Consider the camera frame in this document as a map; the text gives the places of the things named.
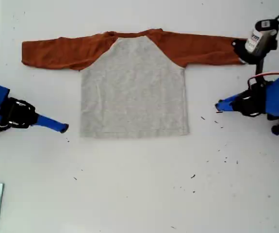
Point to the silver camera box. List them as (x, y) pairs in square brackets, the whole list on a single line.
[(258, 38)]

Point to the grey shirt with rust sleeves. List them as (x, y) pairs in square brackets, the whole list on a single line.
[(134, 92)]

